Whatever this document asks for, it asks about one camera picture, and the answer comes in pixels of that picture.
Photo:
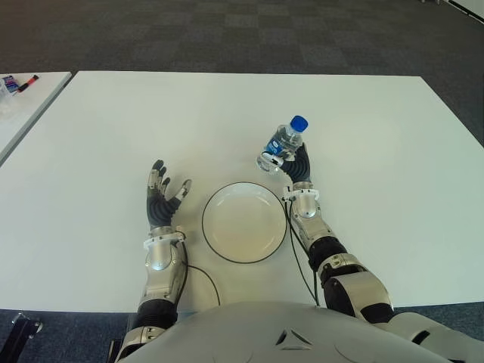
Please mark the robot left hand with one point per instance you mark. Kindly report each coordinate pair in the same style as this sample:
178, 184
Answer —
160, 210

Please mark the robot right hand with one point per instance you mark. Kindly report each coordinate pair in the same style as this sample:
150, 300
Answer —
300, 168

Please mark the clear water bottle blue cap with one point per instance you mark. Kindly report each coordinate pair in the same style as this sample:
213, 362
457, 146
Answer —
285, 141

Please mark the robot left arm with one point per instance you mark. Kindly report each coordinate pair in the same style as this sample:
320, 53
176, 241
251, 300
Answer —
162, 261

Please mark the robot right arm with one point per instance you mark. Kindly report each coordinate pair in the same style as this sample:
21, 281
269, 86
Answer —
308, 208

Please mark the white plate black rim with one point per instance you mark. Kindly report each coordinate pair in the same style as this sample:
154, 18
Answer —
244, 223

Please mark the grey robot torso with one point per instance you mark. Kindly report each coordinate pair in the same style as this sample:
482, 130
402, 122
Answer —
302, 332

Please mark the white side table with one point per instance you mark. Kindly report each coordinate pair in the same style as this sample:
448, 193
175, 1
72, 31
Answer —
26, 109

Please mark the red marker pen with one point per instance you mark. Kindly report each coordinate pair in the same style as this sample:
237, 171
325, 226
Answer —
28, 84

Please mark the blue printed packet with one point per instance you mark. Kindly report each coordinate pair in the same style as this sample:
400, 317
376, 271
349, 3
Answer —
10, 83

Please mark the white panel with black edge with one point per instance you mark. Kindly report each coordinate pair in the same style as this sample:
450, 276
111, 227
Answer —
469, 7

